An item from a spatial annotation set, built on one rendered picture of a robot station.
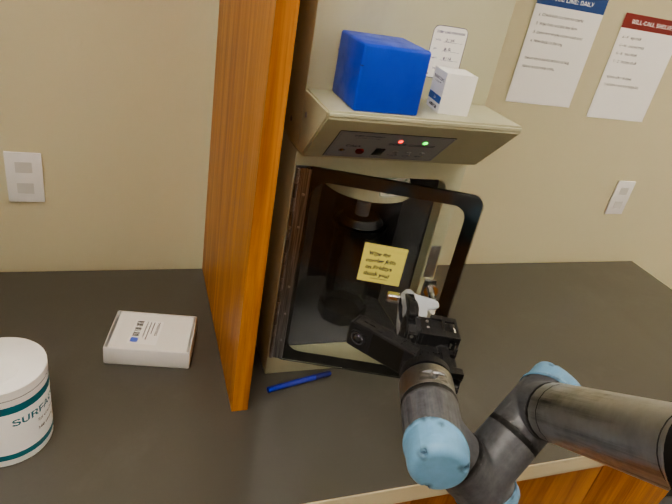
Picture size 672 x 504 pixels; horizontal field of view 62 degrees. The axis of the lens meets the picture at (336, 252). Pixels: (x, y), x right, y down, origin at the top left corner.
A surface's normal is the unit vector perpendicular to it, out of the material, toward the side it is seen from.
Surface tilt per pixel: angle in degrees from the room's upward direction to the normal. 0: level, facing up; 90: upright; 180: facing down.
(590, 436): 101
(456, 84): 90
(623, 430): 82
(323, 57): 90
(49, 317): 0
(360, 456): 0
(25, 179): 90
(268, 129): 90
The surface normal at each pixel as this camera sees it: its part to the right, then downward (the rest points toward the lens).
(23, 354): 0.17, -0.86
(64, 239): 0.30, 0.51
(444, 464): -0.04, 0.48
